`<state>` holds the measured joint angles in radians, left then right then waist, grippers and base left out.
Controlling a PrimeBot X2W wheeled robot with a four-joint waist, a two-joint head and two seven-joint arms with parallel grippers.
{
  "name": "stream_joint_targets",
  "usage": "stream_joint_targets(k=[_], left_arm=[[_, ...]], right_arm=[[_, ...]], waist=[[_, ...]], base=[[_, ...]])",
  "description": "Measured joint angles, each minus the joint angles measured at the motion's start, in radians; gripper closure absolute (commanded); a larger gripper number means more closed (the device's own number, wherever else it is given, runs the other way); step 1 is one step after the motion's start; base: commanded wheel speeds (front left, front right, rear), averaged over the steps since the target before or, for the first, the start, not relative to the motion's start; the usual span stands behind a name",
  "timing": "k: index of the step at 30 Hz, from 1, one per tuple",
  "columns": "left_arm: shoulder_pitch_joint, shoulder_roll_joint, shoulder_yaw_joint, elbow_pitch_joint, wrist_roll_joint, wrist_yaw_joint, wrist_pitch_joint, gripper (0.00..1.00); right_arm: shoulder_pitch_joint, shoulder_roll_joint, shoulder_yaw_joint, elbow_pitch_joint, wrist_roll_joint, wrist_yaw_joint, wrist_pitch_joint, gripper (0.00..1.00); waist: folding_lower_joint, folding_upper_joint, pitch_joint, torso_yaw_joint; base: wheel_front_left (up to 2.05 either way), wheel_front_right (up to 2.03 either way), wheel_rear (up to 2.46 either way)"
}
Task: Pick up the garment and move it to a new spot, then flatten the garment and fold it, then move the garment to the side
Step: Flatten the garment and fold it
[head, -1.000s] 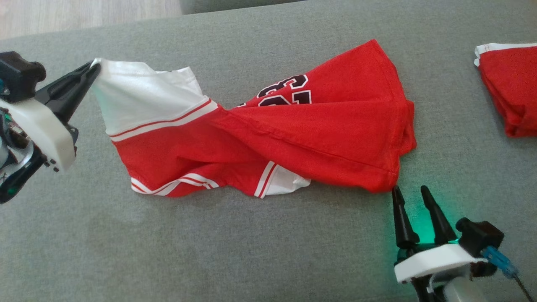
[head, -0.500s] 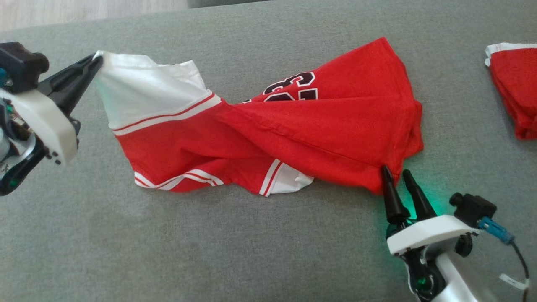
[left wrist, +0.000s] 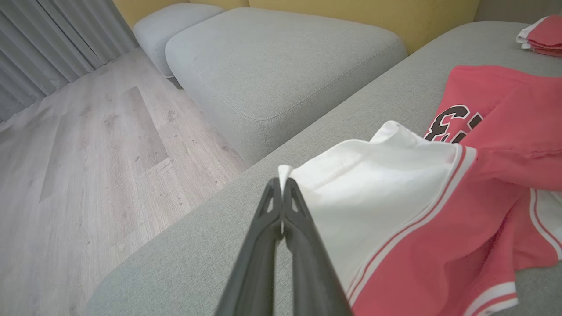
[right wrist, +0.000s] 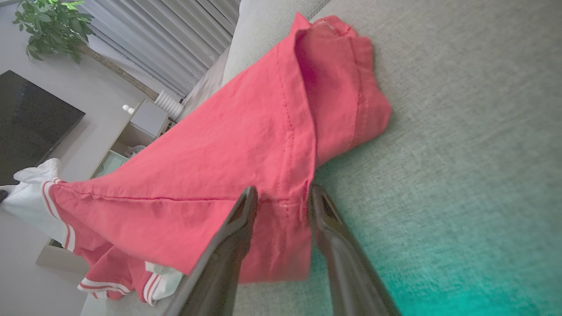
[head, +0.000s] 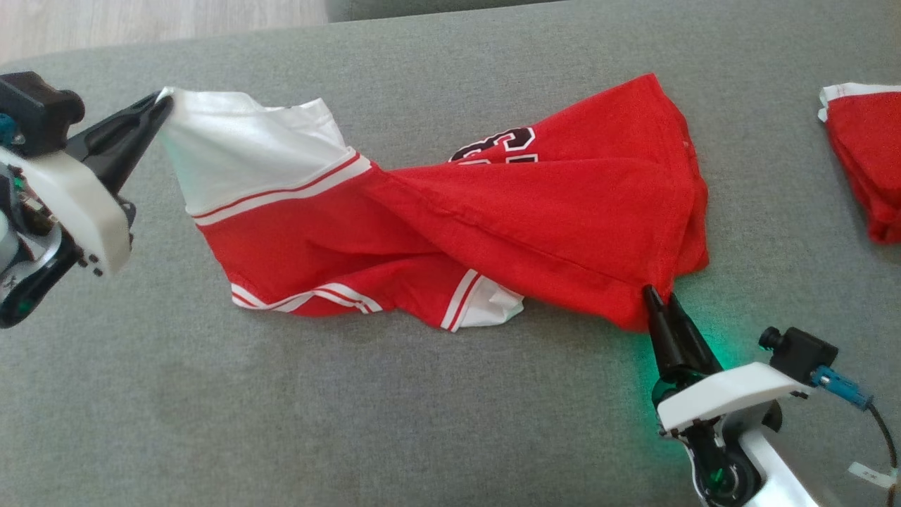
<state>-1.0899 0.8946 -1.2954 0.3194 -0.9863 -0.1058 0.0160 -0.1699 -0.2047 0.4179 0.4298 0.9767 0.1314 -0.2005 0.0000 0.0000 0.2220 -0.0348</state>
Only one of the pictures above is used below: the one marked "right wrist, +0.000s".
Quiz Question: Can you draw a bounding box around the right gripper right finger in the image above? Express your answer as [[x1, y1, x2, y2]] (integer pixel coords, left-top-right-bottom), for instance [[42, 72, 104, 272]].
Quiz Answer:
[[310, 184, 401, 316]]

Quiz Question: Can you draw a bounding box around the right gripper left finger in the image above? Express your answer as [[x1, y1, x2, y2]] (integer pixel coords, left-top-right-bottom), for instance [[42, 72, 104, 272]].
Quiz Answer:
[[165, 186, 259, 316]]

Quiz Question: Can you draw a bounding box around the white mint tv cabinet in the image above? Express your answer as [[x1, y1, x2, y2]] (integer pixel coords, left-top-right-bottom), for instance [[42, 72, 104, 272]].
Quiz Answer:
[[36, 99, 171, 275]]

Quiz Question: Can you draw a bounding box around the white ribbed cylinder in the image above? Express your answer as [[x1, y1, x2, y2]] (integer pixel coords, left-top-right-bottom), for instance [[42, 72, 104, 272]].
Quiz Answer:
[[155, 90, 185, 121]]

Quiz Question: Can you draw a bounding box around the red white basketball jersey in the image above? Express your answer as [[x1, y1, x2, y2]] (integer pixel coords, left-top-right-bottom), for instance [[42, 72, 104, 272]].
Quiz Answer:
[[0, 12, 392, 306]]

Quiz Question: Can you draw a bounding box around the grey pleated curtain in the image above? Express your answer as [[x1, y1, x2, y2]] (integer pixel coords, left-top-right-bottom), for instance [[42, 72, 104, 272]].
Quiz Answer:
[[79, 0, 242, 99]]

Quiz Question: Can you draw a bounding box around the green potted tree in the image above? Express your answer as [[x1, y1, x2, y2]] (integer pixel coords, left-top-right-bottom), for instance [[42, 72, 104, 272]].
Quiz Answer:
[[12, 0, 159, 101]]

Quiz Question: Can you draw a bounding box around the black flat television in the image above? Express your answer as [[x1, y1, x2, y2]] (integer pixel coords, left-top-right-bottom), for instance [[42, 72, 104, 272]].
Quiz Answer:
[[0, 70, 86, 187]]

